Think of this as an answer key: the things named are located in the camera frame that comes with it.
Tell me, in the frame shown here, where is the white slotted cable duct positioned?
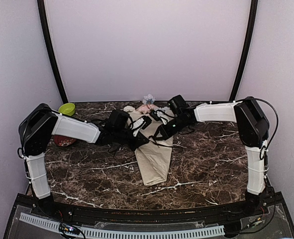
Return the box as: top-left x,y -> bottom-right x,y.
19,213 -> 225,239

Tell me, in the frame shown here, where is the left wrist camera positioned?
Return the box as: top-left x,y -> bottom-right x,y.
132,116 -> 152,137

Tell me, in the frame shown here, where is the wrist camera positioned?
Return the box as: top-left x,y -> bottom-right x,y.
132,116 -> 152,137
149,110 -> 170,124

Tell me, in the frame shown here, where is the pink fake flower stem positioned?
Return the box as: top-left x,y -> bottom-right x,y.
136,104 -> 159,115

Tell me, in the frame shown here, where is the white fake flower stem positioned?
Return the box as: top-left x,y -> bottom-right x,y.
123,106 -> 136,113

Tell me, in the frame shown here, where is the peach wrapping paper sheet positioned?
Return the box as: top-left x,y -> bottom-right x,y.
126,109 -> 174,186

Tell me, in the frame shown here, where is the black frame post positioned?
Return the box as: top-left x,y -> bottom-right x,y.
37,0 -> 69,104
229,0 -> 259,101

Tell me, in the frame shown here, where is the left black frame post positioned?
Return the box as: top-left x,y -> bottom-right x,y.
37,0 -> 69,104

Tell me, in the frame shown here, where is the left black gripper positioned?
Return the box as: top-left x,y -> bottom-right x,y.
114,128 -> 150,151

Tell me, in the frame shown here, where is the small circuit board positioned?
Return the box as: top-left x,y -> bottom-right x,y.
58,224 -> 80,235

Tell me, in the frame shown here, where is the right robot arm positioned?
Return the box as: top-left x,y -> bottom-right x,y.
151,95 -> 274,196

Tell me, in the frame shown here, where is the blue fake flower bunch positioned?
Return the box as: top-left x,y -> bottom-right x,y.
142,94 -> 155,105

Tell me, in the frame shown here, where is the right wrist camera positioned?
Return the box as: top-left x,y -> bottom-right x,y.
149,110 -> 170,124

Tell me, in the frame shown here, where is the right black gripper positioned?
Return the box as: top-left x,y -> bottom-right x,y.
153,116 -> 190,140

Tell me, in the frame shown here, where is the green plastic bowl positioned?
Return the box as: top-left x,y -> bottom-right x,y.
58,103 -> 76,116

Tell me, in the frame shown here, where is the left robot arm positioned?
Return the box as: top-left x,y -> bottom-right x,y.
18,104 -> 152,217

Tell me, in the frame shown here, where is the right black frame post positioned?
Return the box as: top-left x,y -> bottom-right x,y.
229,0 -> 259,101

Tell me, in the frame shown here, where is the black twine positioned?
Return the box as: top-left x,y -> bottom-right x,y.
147,135 -> 187,149

